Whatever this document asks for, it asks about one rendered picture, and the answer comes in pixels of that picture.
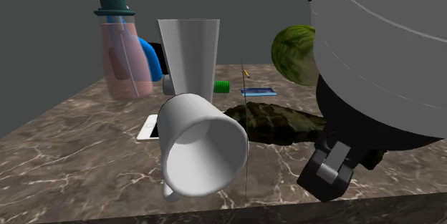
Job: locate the grey round object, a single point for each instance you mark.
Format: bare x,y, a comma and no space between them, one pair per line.
168,86

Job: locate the green watermelon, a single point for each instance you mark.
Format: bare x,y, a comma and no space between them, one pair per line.
293,54

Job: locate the white mug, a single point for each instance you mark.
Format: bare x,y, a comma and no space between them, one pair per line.
195,139

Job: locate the tall white tapered vase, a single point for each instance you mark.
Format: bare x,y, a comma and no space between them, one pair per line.
190,55

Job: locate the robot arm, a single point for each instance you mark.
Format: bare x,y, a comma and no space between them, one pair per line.
377,59

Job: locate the small yellow red pencil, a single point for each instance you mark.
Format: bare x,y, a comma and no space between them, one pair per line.
246,73

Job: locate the black object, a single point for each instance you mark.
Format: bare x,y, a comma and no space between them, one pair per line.
159,54

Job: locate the blue flat card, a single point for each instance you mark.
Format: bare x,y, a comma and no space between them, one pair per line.
258,92

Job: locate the white phone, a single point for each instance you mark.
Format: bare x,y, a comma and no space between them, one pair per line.
148,129

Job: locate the green ribbed cylinder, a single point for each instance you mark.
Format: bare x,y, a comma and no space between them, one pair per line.
221,87

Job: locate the pink spray bottle green top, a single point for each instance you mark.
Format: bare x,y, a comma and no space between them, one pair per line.
122,62

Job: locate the blue curved object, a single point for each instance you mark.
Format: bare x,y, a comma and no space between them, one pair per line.
152,59

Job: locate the dark green rough mat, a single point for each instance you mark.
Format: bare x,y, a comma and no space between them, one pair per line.
276,122

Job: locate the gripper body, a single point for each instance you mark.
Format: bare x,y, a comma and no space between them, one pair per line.
323,181

